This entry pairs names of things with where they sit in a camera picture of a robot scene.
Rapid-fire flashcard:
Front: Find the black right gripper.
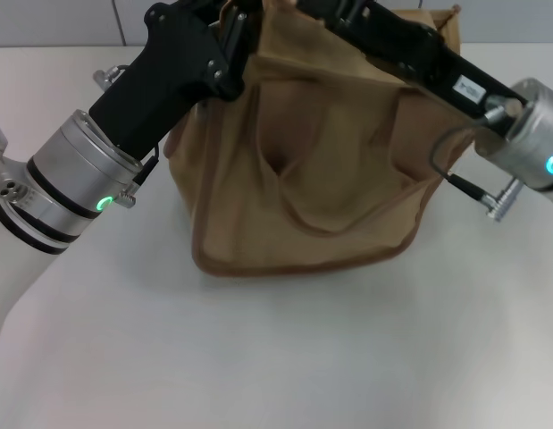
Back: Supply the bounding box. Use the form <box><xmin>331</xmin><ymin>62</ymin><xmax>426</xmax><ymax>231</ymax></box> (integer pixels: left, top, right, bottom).
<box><xmin>297</xmin><ymin>0</ymin><xmax>530</xmax><ymax>135</ymax></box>

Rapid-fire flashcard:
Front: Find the gripper cable with connectors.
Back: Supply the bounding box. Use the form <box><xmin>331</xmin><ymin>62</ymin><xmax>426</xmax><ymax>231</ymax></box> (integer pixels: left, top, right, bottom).
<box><xmin>92</xmin><ymin>64</ymin><xmax>162</xmax><ymax>209</ymax></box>
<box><xmin>427</xmin><ymin>100</ymin><xmax>525</xmax><ymax>223</ymax></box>

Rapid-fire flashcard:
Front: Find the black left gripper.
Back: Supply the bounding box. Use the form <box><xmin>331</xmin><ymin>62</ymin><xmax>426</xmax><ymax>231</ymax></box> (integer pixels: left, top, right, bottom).
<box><xmin>88</xmin><ymin>0</ymin><xmax>264</xmax><ymax>160</ymax></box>

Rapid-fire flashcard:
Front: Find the khaki canvas food bag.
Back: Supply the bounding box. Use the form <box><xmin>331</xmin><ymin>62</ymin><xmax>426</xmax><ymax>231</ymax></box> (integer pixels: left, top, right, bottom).
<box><xmin>163</xmin><ymin>0</ymin><xmax>472</xmax><ymax>278</ymax></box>

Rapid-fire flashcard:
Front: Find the left gripper cable with connectors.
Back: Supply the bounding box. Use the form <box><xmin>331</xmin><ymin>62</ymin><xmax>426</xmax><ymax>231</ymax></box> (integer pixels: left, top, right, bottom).
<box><xmin>92</xmin><ymin>64</ymin><xmax>162</xmax><ymax>209</ymax></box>

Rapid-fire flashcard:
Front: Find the right gripper cable with connectors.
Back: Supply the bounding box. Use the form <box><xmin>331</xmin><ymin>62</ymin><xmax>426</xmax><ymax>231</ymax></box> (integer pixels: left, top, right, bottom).
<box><xmin>427</xmin><ymin>100</ymin><xmax>525</xmax><ymax>223</ymax></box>

